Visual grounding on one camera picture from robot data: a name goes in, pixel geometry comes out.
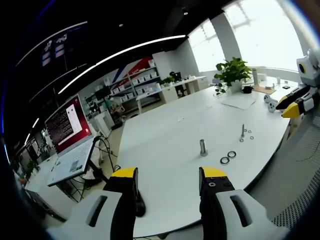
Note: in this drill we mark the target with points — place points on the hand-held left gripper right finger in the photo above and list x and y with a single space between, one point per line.
225 215

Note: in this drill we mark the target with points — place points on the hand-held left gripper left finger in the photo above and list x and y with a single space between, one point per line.
100 215

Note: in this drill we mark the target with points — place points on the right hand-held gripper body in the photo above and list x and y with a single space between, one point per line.
311 72

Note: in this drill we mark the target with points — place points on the thin threaded metal stud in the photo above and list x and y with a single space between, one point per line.
242 131

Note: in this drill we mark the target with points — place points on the thick threaded metal stud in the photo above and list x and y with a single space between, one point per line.
203 148

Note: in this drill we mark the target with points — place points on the white game controller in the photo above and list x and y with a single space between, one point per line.
272 107
269 98

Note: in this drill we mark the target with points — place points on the wooden board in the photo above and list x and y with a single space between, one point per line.
262 89

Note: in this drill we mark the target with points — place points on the white cylinder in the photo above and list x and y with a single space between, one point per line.
254 76

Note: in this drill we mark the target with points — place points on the black computer mouse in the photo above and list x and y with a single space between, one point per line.
140 205

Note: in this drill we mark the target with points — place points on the white paper sheet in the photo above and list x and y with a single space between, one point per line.
238 103

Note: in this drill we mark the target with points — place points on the potted green plant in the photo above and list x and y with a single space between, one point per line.
233 71

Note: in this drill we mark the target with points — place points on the white laptop with red screen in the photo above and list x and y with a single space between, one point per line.
67 120

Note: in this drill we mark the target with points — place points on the white side counter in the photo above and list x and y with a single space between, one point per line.
172 91

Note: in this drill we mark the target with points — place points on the small potted plant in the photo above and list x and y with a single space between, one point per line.
167 81

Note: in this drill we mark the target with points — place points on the white shelf with storage bins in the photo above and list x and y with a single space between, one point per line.
140 81

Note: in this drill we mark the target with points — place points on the long ceiling light strip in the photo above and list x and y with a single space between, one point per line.
120 53

